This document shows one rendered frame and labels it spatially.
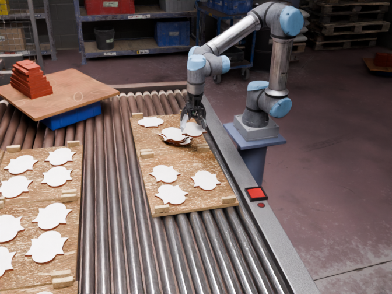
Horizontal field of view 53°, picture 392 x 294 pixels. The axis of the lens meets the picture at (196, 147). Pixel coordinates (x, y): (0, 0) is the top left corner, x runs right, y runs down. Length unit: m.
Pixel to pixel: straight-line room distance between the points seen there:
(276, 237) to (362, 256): 1.47
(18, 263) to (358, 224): 2.39
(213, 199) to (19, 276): 0.74
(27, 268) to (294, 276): 0.86
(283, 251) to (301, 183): 1.99
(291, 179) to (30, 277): 2.49
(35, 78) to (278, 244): 1.49
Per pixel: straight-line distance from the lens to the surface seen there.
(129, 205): 1.61
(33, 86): 2.27
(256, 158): 2.25
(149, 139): 2.00
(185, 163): 1.81
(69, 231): 1.51
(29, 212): 1.64
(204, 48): 1.82
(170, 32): 6.13
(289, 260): 1.44
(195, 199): 1.60
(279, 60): 1.92
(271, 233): 1.53
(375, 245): 3.05
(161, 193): 1.61
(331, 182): 3.52
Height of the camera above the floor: 1.94
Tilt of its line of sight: 31 degrees down
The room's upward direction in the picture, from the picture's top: 2 degrees clockwise
